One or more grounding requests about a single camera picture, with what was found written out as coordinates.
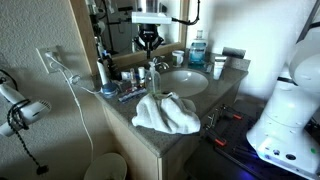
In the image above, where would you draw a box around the blue round container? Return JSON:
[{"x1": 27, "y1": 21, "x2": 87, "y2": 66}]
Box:
[{"x1": 101, "y1": 83, "x2": 118, "y2": 98}]

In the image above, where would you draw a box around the clear liquid soap bottle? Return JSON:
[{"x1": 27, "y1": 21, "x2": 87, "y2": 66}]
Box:
[{"x1": 145, "y1": 62, "x2": 161, "y2": 94}]

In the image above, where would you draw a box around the white electric toothbrush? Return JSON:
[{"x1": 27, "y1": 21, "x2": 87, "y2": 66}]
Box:
[{"x1": 97, "y1": 58, "x2": 108, "y2": 85}]

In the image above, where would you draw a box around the white green mug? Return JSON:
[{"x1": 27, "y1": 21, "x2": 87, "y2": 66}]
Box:
[{"x1": 172, "y1": 50, "x2": 184, "y2": 67}]

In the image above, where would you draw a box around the white crumpled towel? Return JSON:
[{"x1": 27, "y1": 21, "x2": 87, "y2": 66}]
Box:
[{"x1": 132, "y1": 92, "x2": 201, "y2": 134}]

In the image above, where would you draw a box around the white lotion tube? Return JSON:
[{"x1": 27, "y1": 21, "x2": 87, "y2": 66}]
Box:
[{"x1": 213, "y1": 56, "x2": 226, "y2": 80}]

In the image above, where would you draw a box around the rolled dark washcloth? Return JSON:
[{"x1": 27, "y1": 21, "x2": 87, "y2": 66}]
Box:
[{"x1": 222, "y1": 47, "x2": 246, "y2": 59}]

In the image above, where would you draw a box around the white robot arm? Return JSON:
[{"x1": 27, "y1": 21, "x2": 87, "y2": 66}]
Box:
[{"x1": 131, "y1": 0, "x2": 200, "y2": 58}]

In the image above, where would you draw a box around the blue mouthwash bottle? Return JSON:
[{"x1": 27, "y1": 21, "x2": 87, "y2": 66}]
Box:
[{"x1": 189, "y1": 30, "x2": 207, "y2": 65}]

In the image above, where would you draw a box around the white hair dryer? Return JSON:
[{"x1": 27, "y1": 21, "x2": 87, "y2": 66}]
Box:
[{"x1": 0, "y1": 83, "x2": 51, "y2": 137}]

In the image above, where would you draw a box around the white power cord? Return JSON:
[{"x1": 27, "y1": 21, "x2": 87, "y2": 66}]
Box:
[{"x1": 46, "y1": 53, "x2": 101, "y2": 164}]

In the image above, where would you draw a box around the white wall outlet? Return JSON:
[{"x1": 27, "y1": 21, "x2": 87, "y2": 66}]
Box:
[{"x1": 37, "y1": 46, "x2": 62, "y2": 74}]

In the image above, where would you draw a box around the black red clamp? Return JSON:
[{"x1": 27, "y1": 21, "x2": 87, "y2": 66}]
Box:
[{"x1": 204, "y1": 104, "x2": 243, "y2": 147}]

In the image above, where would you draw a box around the chrome sink faucet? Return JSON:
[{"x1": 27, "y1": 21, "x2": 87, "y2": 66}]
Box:
[{"x1": 152, "y1": 56, "x2": 169, "y2": 70}]

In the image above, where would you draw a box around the blue white toothpaste tube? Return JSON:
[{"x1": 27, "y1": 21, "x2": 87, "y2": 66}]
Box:
[{"x1": 118, "y1": 88, "x2": 147, "y2": 103}]

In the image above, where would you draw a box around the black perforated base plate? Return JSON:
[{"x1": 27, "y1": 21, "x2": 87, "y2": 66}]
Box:
[{"x1": 203, "y1": 111, "x2": 319, "y2": 180}]

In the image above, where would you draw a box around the white oval sink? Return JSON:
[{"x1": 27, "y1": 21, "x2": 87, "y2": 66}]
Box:
[{"x1": 161, "y1": 70, "x2": 209, "y2": 97}]

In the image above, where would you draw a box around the wood framed mirror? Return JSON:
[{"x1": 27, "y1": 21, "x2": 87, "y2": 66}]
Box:
[{"x1": 69, "y1": 0, "x2": 191, "y2": 76}]

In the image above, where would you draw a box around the small white toiletry bottle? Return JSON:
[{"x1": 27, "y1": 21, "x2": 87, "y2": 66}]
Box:
[{"x1": 138, "y1": 67, "x2": 145, "y2": 84}]

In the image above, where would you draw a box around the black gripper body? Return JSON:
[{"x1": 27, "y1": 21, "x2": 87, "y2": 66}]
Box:
[{"x1": 133, "y1": 24, "x2": 164, "y2": 51}]

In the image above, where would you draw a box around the white toilet seat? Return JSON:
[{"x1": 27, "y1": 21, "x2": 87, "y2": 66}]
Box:
[{"x1": 83, "y1": 153, "x2": 127, "y2": 180}]

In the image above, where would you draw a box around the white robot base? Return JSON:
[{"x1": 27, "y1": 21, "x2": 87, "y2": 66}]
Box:
[{"x1": 246, "y1": 27, "x2": 320, "y2": 180}]

